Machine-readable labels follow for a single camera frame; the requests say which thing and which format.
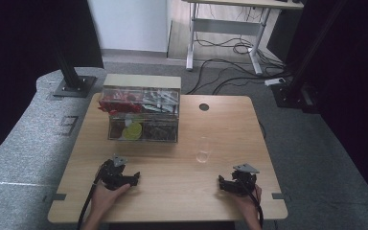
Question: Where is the pile of brown packets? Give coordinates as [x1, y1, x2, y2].
[143, 122, 177, 142]

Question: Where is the clear glass cup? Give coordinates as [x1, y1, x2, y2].
[195, 136, 213, 165]

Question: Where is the black curtain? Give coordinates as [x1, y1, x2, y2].
[0, 0, 104, 170]
[266, 0, 368, 214]

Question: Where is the white desk frame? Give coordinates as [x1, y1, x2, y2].
[181, 0, 305, 77]

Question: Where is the clear acrylic organizer box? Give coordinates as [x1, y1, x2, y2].
[98, 73, 183, 144]

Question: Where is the tangle of black floor cables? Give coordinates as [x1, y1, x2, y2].
[185, 30, 293, 96]

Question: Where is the pile of silver packets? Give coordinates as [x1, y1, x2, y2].
[141, 90, 180, 113]

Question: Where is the black metal stand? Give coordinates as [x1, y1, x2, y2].
[269, 0, 349, 115]

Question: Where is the white power strip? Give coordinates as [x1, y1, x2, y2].
[264, 77, 288, 87]

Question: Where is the yellow-green round packet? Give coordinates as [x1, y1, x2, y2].
[121, 122, 144, 141]

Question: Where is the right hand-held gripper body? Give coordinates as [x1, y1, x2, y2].
[230, 163, 261, 196]

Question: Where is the black stand with base plate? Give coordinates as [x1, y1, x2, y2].
[52, 44, 98, 99]

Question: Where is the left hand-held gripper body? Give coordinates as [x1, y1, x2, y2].
[100, 153, 132, 192]

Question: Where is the person's left hand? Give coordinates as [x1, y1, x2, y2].
[90, 178, 132, 219]

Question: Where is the person's right hand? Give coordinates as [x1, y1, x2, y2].
[232, 184, 264, 222]

